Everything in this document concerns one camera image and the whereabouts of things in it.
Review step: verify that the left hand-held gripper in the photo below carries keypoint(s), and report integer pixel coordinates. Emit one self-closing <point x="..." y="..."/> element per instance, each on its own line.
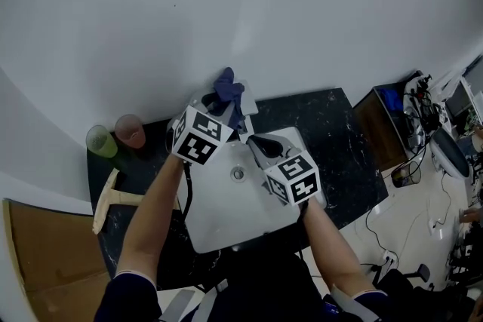
<point x="196" y="139"/>

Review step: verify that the white rectangular sink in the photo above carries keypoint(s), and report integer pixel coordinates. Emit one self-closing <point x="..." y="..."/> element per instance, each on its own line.
<point x="234" y="215"/>

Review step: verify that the bright blue fabric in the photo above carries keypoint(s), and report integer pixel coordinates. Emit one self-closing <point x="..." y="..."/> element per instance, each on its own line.
<point x="390" y="98"/>

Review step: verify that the brown cardboard box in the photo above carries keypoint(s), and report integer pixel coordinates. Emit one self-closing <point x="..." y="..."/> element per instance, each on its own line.
<point x="49" y="267"/>

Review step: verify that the beige wooden T-shaped tool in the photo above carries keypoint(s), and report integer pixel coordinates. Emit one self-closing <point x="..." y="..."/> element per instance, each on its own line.
<point x="109" y="196"/>

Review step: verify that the grey chest harness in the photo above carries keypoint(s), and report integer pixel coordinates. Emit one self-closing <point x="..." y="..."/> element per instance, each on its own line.
<point x="181" y="303"/>

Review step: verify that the brown wooden cabinet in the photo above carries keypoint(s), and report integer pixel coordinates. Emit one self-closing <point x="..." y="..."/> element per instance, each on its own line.
<point x="377" y="132"/>

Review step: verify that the white grey chair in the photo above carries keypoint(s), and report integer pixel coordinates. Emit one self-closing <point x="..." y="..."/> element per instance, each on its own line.
<point x="449" y="152"/>

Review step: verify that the person's left forearm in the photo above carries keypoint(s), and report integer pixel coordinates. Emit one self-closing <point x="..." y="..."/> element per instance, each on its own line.
<point x="151" y="222"/>

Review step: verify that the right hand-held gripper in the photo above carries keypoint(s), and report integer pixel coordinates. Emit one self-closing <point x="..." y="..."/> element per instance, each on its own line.
<point x="294" y="181"/>

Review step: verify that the pink translucent cup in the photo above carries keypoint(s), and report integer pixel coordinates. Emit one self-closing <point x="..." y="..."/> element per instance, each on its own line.
<point x="130" y="132"/>

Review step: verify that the dark blue cloth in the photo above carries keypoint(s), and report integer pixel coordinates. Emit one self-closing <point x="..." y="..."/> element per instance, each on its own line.
<point x="226" y="86"/>

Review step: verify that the person's dark shirt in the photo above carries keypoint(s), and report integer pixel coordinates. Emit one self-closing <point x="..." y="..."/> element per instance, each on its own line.
<point x="264" y="290"/>

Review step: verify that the person's right forearm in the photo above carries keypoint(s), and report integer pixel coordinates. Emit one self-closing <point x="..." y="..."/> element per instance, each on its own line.
<point x="332" y="249"/>

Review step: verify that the black office chair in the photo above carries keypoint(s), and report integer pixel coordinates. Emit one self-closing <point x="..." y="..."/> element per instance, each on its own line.
<point x="422" y="298"/>

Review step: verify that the white power strip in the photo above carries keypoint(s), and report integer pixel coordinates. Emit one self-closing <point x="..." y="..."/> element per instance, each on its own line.
<point x="390" y="257"/>

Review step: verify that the black marble vanity counter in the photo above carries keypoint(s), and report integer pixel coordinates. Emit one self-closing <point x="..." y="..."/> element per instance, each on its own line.
<point x="339" y="147"/>

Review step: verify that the metal sink drain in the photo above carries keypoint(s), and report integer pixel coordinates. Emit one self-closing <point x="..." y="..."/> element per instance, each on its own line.
<point x="238" y="174"/>

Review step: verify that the green translucent cup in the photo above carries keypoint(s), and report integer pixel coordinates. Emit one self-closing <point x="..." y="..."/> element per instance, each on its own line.
<point x="101" y="143"/>

